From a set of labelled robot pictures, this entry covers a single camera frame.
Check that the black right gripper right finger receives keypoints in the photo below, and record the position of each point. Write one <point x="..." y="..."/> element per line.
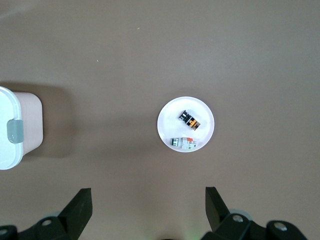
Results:
<point x="220" y="220"/>

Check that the pink round plate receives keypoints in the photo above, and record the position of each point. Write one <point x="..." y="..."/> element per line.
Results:
<point x="170" y="117"/>

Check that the orange black push-button switch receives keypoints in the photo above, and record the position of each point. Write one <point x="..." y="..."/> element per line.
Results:
<point x="190" y="120"/>

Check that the pink box with white lid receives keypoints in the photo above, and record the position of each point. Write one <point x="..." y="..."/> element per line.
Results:
<point x="10" y="105"/>

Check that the white green circuit breaker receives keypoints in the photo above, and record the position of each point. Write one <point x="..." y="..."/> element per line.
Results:
<point x="183" y="144"/>

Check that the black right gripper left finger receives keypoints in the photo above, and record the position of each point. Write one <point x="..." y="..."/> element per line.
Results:
<point x="75" y="212"/>

